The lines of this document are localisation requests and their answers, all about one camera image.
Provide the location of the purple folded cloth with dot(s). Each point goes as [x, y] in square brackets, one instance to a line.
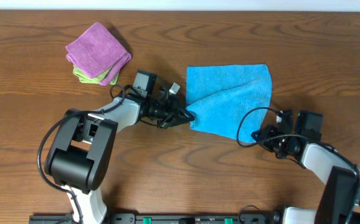
[98, 54]

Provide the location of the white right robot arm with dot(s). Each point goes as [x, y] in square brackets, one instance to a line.
[340, 202]

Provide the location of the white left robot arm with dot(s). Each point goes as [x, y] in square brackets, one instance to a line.
[74, 154]

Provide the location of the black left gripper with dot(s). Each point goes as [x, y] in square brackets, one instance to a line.
[170, 108]

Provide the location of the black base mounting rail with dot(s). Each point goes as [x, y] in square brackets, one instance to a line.
[155, 218]

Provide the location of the blue microfiber cloth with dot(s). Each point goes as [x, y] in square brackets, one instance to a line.
[228, 100]

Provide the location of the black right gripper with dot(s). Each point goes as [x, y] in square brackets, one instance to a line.
[266, 132]

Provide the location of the green folded cloth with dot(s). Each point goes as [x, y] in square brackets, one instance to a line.
[83, 78]

